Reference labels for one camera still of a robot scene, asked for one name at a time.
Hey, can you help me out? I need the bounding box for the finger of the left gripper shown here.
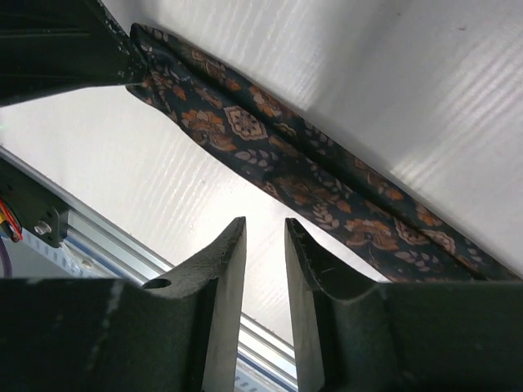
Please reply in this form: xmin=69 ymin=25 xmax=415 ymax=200
xmin=1 ymin=1 xmax=147 ymax=106

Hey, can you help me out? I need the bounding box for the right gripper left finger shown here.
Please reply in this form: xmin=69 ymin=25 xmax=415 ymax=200
xmin=1 ymin=217 xmax=246 ymax=391

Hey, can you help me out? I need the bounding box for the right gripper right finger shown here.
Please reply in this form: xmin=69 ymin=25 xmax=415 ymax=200
xmin=284 ymin=219 xmax=522 ymax=391

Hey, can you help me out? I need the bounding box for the dark brown patterned tie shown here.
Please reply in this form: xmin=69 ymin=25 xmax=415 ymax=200
xmin=129 ymin=24 xmax=516 ymax=282

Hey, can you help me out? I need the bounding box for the aluminium mounting rail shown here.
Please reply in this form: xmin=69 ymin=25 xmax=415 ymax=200
xmin=1 ymin=150 xmax=297 ymax=391

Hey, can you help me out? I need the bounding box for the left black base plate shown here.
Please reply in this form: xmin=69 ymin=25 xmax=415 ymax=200
xmin=1 ymin=158 xmax=69 ymax=248

